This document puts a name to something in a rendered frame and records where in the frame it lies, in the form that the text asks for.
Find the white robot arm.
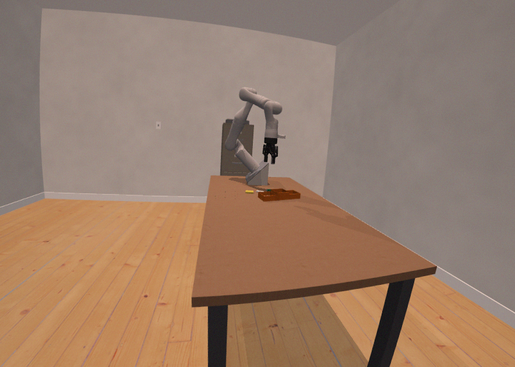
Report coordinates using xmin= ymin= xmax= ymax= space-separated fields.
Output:
xmin=225 ymin=87 xmax=285 ymax=172

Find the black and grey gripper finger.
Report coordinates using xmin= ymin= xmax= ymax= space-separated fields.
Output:
xmin=268 ymin=146 xmax=278 ymax=164
xmin=263 ymin=144 xmax=269 ymax=162

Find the orange three-compartment bin rack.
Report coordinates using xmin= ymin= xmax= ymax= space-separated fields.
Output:
xmin=258 ymin=189 xmax=301 ymax=202

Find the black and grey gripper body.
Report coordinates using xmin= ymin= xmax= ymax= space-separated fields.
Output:
xmin=264 ymin=137 xmax=277 ymax=152

